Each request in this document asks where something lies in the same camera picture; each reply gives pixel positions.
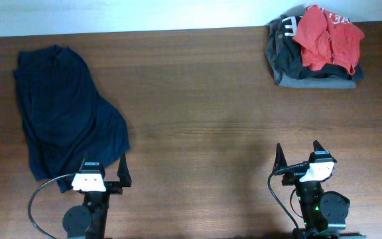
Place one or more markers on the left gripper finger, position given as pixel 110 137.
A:
pixel 123 172
pixel 82 163

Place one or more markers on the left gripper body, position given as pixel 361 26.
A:
pixel 113 187

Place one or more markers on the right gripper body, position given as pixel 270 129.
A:
pixel 292 179

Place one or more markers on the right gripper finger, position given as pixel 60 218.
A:
pixel 280 161
pixel 317 146

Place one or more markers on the navy blue shorts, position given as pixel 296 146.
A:
pixel 64 117

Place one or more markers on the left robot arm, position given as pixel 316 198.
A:
pixel 88 220

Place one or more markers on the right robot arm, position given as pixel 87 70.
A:
pixel 324 212

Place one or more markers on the grey folded garment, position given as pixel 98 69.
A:
pixel 283 80

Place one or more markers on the black garment with white print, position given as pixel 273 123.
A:
pixel 284 55

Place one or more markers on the red t-shirt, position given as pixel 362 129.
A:
pixel 328 38

